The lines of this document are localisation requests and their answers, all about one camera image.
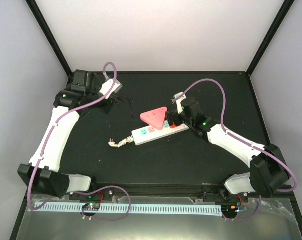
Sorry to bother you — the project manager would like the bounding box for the black plug with thin cable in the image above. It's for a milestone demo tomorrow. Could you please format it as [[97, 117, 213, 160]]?
[[113, 96, 136, 121]]

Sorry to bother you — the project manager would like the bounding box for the white power strip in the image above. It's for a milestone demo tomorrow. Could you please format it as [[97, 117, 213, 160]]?
[[131, 121, 189, 146]]

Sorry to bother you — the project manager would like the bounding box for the white knotted power cord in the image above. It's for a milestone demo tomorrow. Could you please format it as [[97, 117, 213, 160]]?
[[108, 136, 134, 150]]

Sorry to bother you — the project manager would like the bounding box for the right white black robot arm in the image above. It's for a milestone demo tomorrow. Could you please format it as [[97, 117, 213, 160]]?
[[166, 93, 291, 202]]

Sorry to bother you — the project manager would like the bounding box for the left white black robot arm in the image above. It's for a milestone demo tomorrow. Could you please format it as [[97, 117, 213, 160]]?
[[17, 70, 122, 200]]

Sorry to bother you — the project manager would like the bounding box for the pink triangular plug adapter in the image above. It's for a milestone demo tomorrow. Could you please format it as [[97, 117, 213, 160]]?
[[140, 107, 167, 131]]

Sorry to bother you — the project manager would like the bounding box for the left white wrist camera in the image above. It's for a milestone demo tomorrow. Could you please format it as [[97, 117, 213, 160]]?
[[99, 79, 122, 99]]

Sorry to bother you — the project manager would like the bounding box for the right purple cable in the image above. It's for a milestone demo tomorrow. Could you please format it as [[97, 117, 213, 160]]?
[[177, 78, 299, 222]]

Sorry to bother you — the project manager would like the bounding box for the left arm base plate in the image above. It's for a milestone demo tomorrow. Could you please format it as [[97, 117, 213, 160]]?
[[69, 186, 115, 219]]

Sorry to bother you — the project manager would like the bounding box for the left black frame post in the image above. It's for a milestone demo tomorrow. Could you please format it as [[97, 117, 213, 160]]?
[[25, 0, 72, 77]]

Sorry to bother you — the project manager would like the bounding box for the black frame post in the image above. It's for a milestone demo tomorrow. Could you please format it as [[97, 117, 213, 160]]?
[[246, 0, 295, 76], [25, 0, 72, 77]]

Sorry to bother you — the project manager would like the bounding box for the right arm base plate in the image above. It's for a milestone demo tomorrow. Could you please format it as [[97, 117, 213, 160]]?
[[199, 184, 248, 204]]

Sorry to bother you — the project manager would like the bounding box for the white slotted cable duct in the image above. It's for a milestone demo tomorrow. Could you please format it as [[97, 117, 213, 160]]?
[[37, 202, 222, 217]]

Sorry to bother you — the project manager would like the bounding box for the right black frame post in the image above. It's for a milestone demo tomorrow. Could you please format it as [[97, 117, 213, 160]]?
[[246, 0, 295, 76]]

